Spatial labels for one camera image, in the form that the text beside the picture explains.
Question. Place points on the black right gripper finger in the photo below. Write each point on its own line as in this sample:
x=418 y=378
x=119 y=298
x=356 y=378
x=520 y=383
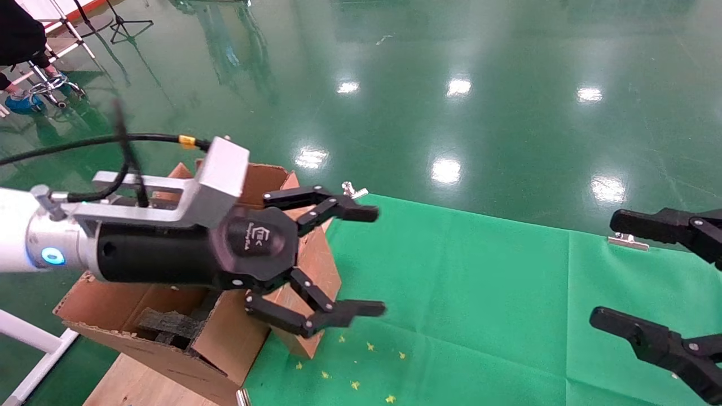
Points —
x=677 y=352
x=677 y=225

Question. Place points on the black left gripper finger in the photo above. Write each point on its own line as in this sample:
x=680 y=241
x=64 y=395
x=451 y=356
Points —
x=324 y=202
x=338 y=313

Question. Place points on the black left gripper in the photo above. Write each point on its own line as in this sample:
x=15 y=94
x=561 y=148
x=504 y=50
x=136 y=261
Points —
x=163 y=254

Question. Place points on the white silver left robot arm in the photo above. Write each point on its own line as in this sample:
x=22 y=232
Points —
x=17 y=225

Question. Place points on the large open brown carton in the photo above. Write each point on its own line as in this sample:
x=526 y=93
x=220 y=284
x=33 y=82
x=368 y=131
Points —
x=231 y=338

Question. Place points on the silver binder clip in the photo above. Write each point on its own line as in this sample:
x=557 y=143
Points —
x=355 y=190
x=629 y=242
x=243 y=397

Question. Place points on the black foam insert block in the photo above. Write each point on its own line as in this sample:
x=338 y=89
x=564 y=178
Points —
x=166 y=324

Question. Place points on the green table cloth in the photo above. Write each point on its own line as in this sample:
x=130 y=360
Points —
x=479 y=310

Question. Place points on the chrome wheeled chair base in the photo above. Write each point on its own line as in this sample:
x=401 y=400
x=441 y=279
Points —
x=51 y=84

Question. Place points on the blue shoe cover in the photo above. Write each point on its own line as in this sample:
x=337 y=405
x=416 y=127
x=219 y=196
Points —
x=25 y=104

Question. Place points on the black tripod stand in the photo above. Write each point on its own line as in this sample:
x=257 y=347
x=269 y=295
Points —
x=127 y=25

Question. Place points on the person in black clothes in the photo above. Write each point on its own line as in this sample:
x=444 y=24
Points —
x=20 y=31

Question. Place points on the white board with orange edge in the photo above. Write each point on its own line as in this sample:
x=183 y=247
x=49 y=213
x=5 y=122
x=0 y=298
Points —
x=53 y=11

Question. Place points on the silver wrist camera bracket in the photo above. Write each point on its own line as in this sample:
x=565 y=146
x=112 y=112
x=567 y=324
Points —
x=217 y=177

